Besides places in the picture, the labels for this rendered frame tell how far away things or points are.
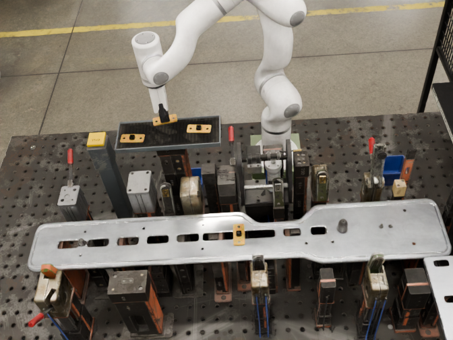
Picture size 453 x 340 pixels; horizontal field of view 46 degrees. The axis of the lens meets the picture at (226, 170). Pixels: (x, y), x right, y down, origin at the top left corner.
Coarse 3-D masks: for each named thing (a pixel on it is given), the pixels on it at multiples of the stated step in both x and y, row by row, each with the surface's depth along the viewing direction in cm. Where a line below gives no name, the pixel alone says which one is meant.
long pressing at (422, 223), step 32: (64, 224) 185; (96, 224) 184; (128, 224) 183; (160, 224) 182; (192, 224) 181; (224, 224) 179; (256, 224) 178; (288, 224) 177; (320, 224) 176; (352, 224) 175; (384, 224) 174; (416, 224) 173; (32, 256) 178; (64, 256) 176; (96, 256) 175; (128, 256) 174; (160, 256) 173; (192, 256) 172; (224, 256) 171; (288, 256) 170; (320, 256) 168; (352, 256) 167; (384, 256) 167; (416, 256) 166
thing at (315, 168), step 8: (312, 168) 184; (320, 168) 183; (312, 176) 185; (328, 176) 180; (312, 184) 187; (328, 184) 181; (312, 192) 188; (328, 192) 185; (312, 200) 188; (328, 200) 188; (312, 232) 203; (320, 232) 203
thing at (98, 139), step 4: (100, 132) 190; (104, 132) 190; (88, 136) 190; (92, 136) 189; (96, 136) 189; (100, 136) 189; (104, 136) 189; (88, 140) 188; (92, 140) 188; (96, 140) 188; (100, 140) 188; (104, 140) 189; (88, 144) 187; (92, 144) 187; (96, 144) 187; (100, 144) 187
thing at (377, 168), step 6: (378, 144) 168; (384, 144) 168; (378, 150) 167; (384, 150) 168; (372, 156) 172; (378, 156) 166; (384, 156) 166; (372, 162) 172; (378, 162) 172; (372, 168) 173; (378, 168) 174; (372, 174) 174; (378, 174) 176; (372, 180) 176; (372, 186) 178; (378, 186) 178
